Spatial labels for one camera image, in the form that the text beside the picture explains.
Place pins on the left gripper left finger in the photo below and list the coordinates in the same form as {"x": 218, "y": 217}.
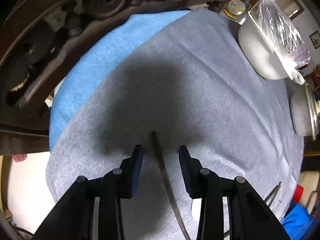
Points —
{"x": 72, "y": 216}

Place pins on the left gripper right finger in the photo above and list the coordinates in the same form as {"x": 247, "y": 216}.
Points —
{"x": 249, "y": 215}

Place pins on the dark metal chopstick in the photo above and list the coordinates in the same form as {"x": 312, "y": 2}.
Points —
{"x": 272, "y": 195}
{"x": 164, "y": 175}

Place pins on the white plastic spoon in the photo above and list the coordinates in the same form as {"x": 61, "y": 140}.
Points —
{"x": 196, "y": 209}

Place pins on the steel pot with lid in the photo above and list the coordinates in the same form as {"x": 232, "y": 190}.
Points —
{"x": 305, "y": 112}

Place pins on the grey table cloth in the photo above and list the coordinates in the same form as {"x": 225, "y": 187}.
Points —
{"x": 193, "y": 86}

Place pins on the white bowl with plastic bag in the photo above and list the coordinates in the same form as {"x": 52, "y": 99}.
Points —
{"x": 272, "y": 43}

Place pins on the blue table cloth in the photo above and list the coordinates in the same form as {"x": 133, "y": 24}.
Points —
{"x": 95, "y": 65}

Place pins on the dark wooden sideboard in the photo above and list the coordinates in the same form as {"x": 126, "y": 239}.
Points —
{"x": 41, "y": 41}

